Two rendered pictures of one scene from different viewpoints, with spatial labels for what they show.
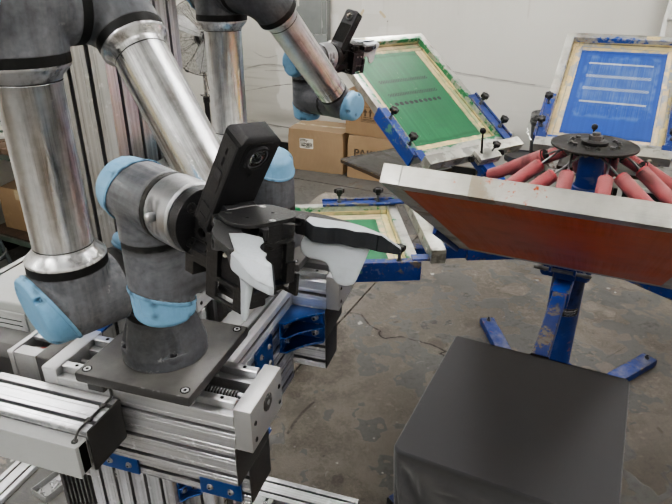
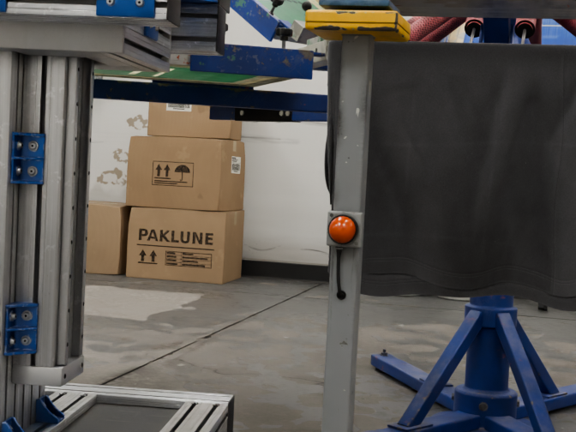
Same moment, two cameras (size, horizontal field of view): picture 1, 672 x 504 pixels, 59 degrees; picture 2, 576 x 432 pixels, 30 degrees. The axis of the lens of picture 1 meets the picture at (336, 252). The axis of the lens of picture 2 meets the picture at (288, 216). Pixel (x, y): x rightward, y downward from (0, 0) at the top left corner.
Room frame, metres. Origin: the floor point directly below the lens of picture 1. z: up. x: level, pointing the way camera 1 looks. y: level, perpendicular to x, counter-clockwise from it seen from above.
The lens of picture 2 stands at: (-0.80, 0.32, 0.74)
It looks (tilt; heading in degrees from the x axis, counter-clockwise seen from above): 3 degrees down; 348
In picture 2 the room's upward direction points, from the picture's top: 3 degrees clockwise
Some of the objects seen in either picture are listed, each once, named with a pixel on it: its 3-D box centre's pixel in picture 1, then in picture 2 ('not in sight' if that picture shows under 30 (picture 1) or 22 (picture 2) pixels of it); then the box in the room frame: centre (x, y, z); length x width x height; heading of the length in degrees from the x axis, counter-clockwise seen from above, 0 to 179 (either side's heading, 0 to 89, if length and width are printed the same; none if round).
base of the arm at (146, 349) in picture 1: (162, 324); not in sight; (0.90, 0.31, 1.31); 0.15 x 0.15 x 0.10
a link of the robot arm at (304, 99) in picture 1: (310, 99); not in sight; (1.65, 0.07, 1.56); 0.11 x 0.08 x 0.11; 48
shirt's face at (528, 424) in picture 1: (520, 411); not in sight; (1.09, -0.43, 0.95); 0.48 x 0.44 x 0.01; 154
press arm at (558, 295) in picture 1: (549, 328); not in sight; (1.54, -0.65, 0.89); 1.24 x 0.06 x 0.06; 154
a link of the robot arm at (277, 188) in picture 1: (267, 176); not in sight; (1.38, 0.16, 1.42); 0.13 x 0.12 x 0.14; 48
